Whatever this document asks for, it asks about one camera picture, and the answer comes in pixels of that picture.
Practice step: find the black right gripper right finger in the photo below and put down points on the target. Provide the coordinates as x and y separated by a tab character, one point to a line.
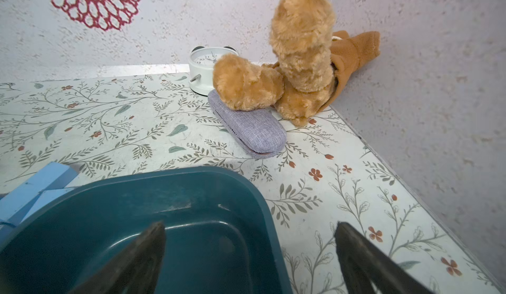
365	268

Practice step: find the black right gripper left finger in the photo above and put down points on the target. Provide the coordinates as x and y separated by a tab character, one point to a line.
135	269

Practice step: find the long light blue block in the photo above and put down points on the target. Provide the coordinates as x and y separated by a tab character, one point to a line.
45	186

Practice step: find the dark teal plastic tray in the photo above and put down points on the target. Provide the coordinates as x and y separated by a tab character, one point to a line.
193	230

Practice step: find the grey fabric glasses case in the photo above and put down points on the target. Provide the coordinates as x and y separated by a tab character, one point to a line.
258	132

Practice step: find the brown teddy bear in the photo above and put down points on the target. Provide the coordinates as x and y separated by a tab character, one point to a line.
314	64

